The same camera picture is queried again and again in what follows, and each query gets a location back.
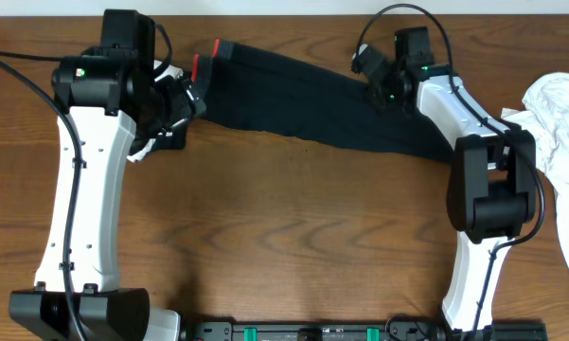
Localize white folded cloth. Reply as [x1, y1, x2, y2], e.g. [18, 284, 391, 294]
[127, 65, 184, 163]

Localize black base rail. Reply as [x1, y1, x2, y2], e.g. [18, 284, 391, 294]
[179, 317, 548, 341]

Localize white crumpled garment right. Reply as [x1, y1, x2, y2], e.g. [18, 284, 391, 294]
[502, 72, 569, 269]

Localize black folded garment under white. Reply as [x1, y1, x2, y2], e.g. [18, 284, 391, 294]
[148, 124, 187, 153]

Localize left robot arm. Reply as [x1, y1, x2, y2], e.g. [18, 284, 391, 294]
[9, 9, 206, 340]

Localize black pants red waistband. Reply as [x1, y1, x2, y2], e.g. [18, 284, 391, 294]
[191, 40, 453, 164]

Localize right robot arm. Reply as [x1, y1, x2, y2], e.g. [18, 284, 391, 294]
[352, 27, 537, 340]

